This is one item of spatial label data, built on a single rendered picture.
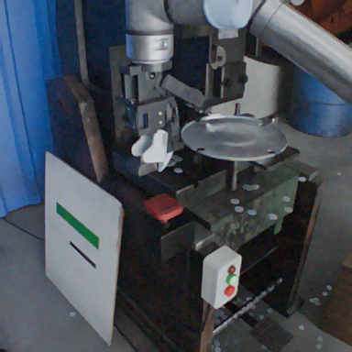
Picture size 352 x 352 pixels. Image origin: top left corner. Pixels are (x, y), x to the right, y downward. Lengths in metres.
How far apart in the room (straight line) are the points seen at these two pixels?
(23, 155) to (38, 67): 0.47
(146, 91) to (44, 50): 1.38
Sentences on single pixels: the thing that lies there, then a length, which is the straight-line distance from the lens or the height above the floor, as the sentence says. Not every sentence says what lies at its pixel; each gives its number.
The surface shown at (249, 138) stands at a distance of 0.97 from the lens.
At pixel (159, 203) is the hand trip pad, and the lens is 0.74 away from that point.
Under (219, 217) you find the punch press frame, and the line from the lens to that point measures 0.90.
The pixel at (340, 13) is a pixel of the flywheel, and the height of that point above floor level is 1.11.
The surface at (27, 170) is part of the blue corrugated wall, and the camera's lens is 2.08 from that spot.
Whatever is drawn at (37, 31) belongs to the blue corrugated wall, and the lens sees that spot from 1.95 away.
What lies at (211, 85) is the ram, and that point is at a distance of 0.94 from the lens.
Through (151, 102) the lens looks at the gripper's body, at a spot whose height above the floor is 0.99.
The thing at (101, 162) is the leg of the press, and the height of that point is 0.65.
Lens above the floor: 1.18
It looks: 30 degrees down
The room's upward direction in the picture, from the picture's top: straight up
